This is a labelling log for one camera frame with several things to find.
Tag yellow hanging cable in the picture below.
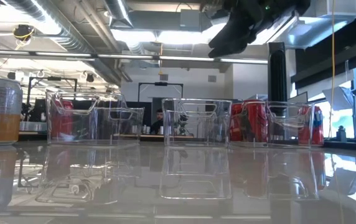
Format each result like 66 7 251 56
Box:
326 0 336 139

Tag black round ceiling device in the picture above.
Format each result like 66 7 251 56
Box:
12 24 36 42

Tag grey rectangular ceiling duct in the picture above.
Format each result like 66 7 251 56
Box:
127 8 204 32

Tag white hanging sheet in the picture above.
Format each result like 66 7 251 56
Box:
322 85 355 111

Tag silver and orange soda can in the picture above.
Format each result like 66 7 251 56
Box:
0 77 24 146

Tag wooden background desk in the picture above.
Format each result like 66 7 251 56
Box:
115 133 194 139

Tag silver metal tray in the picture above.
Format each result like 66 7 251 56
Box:
19 121 47 132

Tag black monitor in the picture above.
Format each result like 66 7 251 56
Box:
25 98 73 123

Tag small dark bottle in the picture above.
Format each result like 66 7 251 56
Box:
335 124 347 142

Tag large silver box duct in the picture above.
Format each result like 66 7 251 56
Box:
277 0 356 50

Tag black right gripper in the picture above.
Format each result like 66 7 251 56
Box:
208 0 310 58

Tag red cola can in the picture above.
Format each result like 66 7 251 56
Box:
50 98 75 141
243 100 268 144
230 103 245 142

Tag black metal frame stand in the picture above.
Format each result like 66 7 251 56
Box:
138 82 184 102
26 76 78 123

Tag clear plastic bin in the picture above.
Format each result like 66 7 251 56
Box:
45 90 145 147
229 100 316 149
161 98 233 147

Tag person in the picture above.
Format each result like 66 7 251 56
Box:
150 108 166 135

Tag red strawberry Fanta can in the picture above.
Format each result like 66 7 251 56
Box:
297 105 325 147

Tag narrow silver spiral duct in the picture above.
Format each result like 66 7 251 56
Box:
103 0 134 29

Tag long ceiling light bar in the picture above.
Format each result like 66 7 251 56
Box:
0 49 269 65

